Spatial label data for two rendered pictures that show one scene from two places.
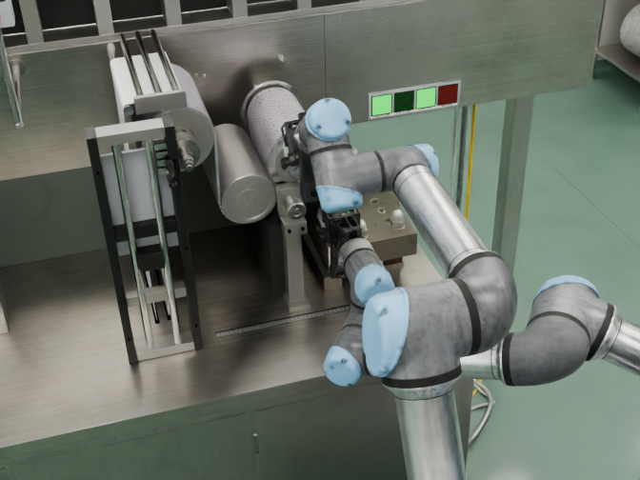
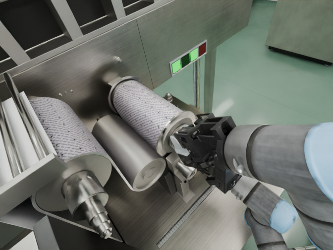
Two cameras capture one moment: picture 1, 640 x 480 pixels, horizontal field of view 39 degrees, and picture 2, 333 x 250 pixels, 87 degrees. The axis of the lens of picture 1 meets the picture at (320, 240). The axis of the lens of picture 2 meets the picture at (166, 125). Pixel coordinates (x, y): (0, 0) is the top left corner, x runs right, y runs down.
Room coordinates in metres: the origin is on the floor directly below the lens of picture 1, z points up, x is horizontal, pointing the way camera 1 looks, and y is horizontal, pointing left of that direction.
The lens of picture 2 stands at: (1.42, 0.14, 1.65)
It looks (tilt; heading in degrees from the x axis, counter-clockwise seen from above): 50 degrees down; 344
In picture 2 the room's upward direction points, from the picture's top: 13 degrees counter-clockwise
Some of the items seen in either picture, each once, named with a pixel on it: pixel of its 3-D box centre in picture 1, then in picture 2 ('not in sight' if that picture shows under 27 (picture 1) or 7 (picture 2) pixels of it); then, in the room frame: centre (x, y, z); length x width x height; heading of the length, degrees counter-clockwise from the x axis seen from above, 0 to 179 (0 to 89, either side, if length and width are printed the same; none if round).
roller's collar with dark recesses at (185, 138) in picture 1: (182, 148); (84, 194); (1.61, 0.27, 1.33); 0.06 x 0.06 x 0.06; 16
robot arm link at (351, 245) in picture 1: (355, 257); (242, 186); (1.53, -0.07, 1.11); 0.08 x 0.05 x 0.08; 106
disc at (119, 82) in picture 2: (271, 110); (127, 95); (1.94, 0.10, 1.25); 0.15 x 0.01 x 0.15; 106
